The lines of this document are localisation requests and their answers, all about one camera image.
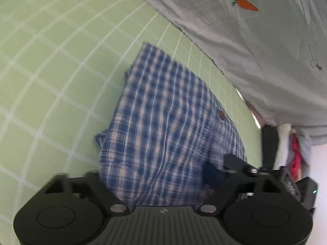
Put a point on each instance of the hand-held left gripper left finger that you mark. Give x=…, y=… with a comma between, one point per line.
x=97, y=183

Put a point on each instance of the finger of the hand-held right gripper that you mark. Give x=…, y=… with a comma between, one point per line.
x=235, y=162

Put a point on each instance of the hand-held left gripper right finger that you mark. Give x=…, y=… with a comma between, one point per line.
x=211, y=176

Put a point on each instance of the blue plaid shirt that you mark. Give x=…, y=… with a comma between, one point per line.
x=166, y=120

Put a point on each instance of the grey folded garment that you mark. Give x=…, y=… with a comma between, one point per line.
x=306, y=158

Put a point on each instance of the red garment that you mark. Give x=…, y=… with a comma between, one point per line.
x=296, y=155

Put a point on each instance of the black folded cloth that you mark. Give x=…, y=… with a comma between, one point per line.
x=269, y=145

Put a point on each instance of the grey carrot print sheet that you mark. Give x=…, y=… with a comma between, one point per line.
x=217, y=43

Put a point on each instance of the green grid mat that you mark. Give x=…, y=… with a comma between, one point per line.
x=51, y=69

